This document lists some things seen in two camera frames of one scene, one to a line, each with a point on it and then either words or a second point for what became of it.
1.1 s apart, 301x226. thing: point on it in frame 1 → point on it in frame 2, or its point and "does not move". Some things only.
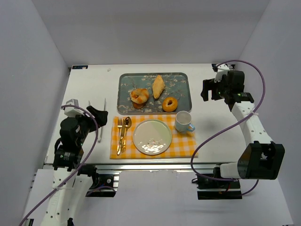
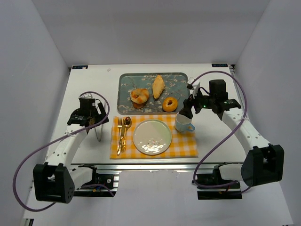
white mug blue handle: (183, 119) does not move
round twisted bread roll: (139, 95) does not move
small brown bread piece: (138, 106) does not move
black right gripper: (212, 87) → (189, 105)
